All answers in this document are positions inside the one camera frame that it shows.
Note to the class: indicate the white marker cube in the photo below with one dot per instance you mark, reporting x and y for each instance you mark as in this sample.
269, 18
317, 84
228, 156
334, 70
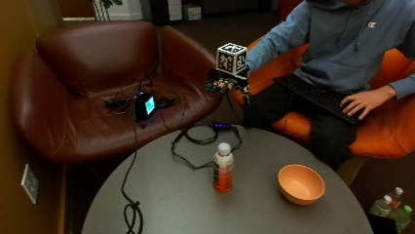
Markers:
232, 58

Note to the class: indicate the black keyboard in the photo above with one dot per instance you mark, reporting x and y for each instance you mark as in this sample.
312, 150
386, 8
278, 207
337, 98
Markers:
318, 94

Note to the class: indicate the orange armchair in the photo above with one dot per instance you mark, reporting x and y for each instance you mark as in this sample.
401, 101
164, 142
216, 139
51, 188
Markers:
385, 130

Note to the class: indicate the small hub with blue light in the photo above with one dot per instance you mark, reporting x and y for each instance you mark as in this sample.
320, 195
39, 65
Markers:
221, 126

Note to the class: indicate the black power adapter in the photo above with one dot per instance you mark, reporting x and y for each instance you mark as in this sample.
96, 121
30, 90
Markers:
167, 101
116, 103

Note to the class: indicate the black device with lit screen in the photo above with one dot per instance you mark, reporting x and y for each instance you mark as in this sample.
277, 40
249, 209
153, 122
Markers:
145, 105

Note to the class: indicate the the person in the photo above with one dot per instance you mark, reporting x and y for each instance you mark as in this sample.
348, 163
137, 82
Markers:
346, 45

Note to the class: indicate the white cardboard box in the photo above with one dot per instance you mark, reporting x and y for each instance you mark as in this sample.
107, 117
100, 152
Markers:
192, 12

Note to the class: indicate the orange drink bottle white cap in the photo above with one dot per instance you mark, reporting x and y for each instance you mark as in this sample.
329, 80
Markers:
224, 169

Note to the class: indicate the white cabinet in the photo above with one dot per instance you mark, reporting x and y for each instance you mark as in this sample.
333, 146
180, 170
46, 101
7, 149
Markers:
175, 9

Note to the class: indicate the orange bowl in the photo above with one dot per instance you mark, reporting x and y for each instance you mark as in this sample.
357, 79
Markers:
301, 185

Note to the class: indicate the red drink bottle white cap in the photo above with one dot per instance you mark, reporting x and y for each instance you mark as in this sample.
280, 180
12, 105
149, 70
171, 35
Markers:
395, 196

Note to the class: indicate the brown leather armchair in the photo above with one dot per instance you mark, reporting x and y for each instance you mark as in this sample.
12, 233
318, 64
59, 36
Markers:
87, 97

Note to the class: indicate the clear bottle white cap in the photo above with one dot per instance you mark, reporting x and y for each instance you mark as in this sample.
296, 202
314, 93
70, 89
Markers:
381, 207

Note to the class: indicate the green bottle green cap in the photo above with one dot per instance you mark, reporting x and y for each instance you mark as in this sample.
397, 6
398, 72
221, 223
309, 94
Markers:
403, 218

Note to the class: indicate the white striped plant pot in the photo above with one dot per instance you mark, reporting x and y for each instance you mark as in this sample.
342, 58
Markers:
101, 9

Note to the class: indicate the black bag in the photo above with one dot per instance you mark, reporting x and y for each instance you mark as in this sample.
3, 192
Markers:
382, 225

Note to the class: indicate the white wall socket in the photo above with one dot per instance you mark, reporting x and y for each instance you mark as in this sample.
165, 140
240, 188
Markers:
30, 183

